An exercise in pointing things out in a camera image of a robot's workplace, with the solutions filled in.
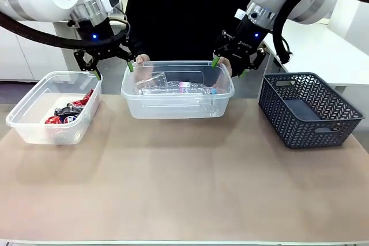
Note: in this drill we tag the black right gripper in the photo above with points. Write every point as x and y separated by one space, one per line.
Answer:
248 38

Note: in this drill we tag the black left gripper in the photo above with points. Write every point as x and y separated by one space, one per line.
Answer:
95 30

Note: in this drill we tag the clear plastic container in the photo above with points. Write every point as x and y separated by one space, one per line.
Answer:
173 107
31 130

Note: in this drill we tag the dark grey plastic basket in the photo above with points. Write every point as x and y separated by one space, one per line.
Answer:
299 130

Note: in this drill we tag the person's left hand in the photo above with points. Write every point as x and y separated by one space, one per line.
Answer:
226 66

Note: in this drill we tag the person's right hand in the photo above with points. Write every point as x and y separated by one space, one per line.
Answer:
142 59

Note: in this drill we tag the red crushed can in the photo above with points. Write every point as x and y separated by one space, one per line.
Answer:
52 120
88 96

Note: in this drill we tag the clear plastic cup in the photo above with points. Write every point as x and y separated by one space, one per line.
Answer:
158 78

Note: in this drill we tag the crushed bottle with pink label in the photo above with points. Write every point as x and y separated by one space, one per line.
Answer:
184 86

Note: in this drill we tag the person's black-clothed torso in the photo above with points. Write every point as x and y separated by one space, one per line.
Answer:
184 12

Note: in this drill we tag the blue white crushed can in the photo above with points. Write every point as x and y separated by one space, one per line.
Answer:
70 117

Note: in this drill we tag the white cabinet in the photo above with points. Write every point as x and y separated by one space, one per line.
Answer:
29 56

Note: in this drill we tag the white desk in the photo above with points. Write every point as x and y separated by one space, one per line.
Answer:
317 50

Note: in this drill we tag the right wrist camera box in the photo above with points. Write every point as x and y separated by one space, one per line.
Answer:
240 14

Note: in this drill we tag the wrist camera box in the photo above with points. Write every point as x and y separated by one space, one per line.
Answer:
240 14
114 0

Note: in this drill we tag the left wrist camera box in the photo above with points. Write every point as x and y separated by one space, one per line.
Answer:
114 0

